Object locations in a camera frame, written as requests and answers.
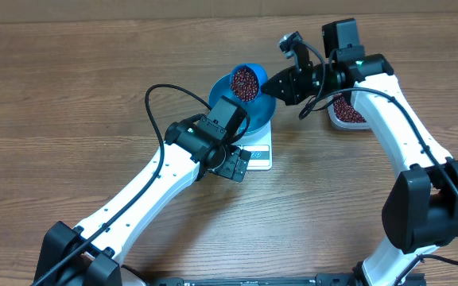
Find blue plastic measuring scoop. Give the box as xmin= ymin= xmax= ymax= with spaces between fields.
xmin=230 ymin=64 xmax=268 ymax=102

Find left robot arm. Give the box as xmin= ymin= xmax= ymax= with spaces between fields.
xmin=33 ymin=97 xmax=250 ymax=285

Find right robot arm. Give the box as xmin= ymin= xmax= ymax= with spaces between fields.
xmin=261 ymin=18 xmax=458 ymax=285

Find white digital kitchen scale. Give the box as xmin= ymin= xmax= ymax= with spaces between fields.
xmin=235 ymin=122 xmax=273 ymax=171

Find blue metal bowl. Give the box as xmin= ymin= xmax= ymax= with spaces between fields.
xmin=208 ymin=74 xmax=276 ymax=136

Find clear plastic food container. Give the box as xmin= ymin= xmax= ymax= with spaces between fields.
xmin=328 ymin=105 xmax=370 ymax=131

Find red adzuki beans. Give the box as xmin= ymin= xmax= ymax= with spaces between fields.
xmin=332 ymin=94 xmax=366 ymax=123

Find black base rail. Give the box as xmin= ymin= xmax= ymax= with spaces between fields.
xmin=145 ymin=273 xmax=427 ymax=286

